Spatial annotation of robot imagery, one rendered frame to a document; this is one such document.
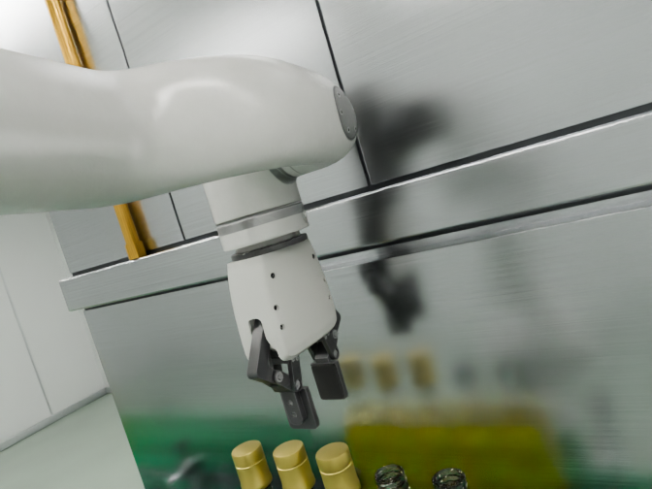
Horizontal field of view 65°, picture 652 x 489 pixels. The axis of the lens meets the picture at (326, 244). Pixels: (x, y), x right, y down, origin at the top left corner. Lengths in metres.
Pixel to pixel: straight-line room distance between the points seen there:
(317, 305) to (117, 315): 0.54
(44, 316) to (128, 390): 5.82
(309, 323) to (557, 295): 0.23
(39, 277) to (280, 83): 6.54
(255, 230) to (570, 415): 0.35
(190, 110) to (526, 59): 0.32
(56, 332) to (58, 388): 0.65
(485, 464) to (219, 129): 0.46
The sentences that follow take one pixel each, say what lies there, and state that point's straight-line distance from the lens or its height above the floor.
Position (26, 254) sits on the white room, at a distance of 6.84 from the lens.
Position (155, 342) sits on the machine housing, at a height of 1.42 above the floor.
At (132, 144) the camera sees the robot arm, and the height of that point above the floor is 1.64.
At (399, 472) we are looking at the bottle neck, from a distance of 0.52.
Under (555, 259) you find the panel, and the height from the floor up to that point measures 1.46.
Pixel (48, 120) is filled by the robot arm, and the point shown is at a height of 1.65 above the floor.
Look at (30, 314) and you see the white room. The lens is 6.76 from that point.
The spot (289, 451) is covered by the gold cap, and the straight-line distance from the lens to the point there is 0.57.
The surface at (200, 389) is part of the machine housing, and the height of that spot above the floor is 1.33.
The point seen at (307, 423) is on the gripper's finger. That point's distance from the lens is 0.50.
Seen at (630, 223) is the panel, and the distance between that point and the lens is 0.50.
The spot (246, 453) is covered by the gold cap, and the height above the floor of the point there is 1.33.
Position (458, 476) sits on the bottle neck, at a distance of 0.50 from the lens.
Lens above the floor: 1.57
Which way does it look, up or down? 5 degrees down
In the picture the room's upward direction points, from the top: 17 degrees counter-clockwise
